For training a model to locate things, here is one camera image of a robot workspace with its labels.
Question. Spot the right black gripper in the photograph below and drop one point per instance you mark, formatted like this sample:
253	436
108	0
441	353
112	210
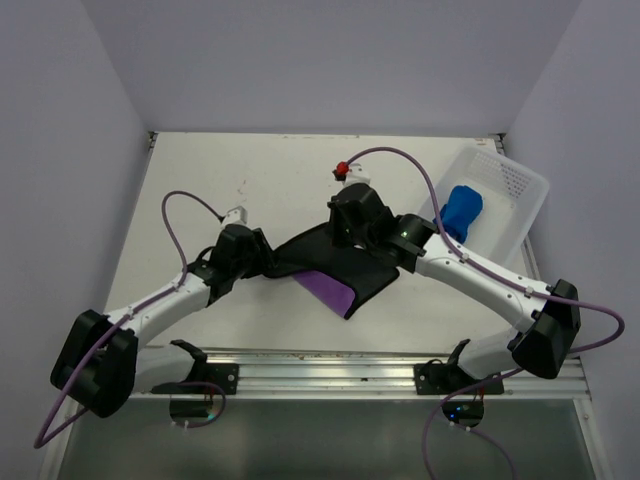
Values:
337	236

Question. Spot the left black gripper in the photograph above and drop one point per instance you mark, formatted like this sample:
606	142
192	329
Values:
268	256

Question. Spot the purple towel black trim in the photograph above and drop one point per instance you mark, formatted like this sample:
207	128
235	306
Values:
343	279

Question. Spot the blue towel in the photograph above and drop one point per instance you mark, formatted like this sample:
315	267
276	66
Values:
462	208

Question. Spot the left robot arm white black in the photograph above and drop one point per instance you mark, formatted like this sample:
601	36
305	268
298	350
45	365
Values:
97	364

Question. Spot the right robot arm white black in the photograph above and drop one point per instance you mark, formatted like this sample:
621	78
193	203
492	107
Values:
543	320

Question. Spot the white plastic basket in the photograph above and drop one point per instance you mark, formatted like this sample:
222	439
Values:
512	196

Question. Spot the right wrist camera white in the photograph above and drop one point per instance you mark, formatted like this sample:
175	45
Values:
350	173

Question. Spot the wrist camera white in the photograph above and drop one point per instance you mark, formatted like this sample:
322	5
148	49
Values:
236	216
350	173

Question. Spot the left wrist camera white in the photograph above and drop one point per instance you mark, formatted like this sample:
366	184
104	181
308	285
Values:
236	216

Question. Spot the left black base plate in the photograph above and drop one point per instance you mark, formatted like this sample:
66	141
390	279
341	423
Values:
224	375

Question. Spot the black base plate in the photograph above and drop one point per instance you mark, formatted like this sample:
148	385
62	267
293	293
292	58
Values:
224	375
436	378

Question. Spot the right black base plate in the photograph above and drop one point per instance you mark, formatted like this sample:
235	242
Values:
436	378

